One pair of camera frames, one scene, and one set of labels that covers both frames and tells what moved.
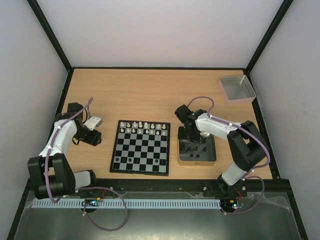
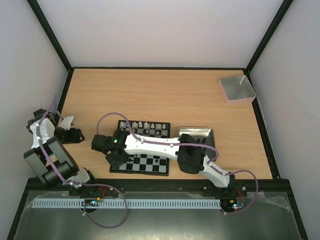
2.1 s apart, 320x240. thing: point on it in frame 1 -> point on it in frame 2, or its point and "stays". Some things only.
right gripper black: x=189 y=133 -> x=116 y=160
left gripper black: x=93 y=140 -> x=74 y=137
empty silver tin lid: x=237 y=90 stays
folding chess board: x=141 y=147 stays
